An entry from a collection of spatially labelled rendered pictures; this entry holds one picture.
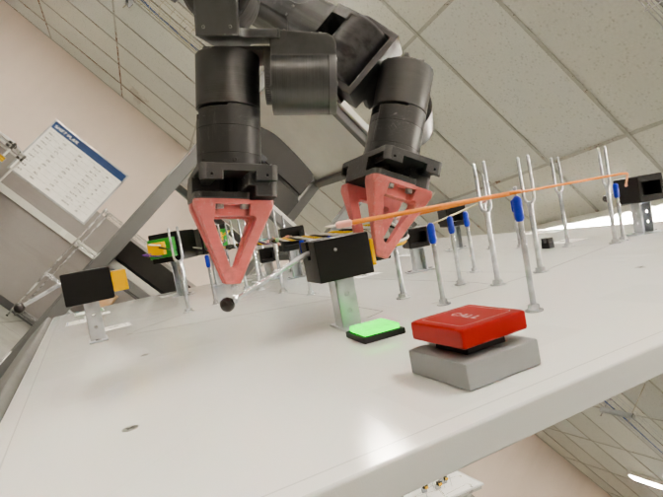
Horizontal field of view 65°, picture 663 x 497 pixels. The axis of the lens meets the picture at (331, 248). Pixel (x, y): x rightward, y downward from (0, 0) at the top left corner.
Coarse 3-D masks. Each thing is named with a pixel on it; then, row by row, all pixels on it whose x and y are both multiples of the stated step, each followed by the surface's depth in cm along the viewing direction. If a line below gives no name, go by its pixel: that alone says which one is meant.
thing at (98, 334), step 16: (80, 272) 69; (96, 272) 70; (64, 288) 68; (80, 288) 69; (96, 288) 70; (112, 288) 71; (16, 304) 68; (80, 304) 69; (96, 304) 71; (96, 320) 71; (96, 336) 71
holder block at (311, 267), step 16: (320, 240) 49; (336, 240) 49; (352, 240) 49; (368, 240) 50; (320, 256) 48; (336, 256) 49; (352, 256) 49; (368, 256) 50; (320, 272) 48; (336, 272) 49; (352, 272) 49; (368, 272) 50
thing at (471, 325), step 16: (416, 320) 33; (432, 320) 32; (448, 320) 31; (464, 320) 31; (480, 320) 30; (496, 320) 30; (512, 320) 30; (416, 336) 33; (432, 336) 31; (448, 336) 30; (464, 336) 29; (480, 336) 29; (496, 336) 30; (464, 352) 30
